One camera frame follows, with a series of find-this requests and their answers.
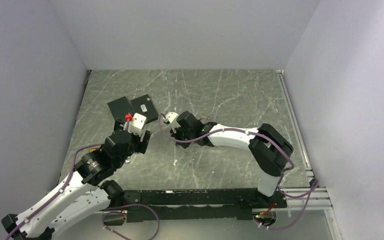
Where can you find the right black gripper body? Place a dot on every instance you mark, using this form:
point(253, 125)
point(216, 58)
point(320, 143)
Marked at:
point(182, 135)

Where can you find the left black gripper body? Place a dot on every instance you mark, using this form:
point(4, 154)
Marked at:
point(138, 146)

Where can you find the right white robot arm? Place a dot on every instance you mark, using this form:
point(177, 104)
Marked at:
point(268, 147)

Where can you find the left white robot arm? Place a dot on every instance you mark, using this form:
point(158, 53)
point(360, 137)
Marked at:
point(86, 188)

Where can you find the black box with label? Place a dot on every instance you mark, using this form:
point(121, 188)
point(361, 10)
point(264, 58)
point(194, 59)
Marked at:
point(144, 106)

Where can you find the black box lid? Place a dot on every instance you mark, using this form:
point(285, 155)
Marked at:
point(121, 107)

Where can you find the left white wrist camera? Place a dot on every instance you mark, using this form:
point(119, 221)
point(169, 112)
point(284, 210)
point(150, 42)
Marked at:
point(136, 125)

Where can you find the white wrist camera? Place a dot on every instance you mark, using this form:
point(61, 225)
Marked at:
point(136, 125)
point(171, 120)

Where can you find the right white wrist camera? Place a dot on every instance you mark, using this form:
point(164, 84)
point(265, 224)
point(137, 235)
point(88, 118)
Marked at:
point(171, 120)

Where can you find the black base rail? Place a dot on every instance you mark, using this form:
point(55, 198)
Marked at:
point(191, 204)

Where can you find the aluminium frame rail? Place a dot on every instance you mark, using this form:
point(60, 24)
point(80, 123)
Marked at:
point(319, 199)

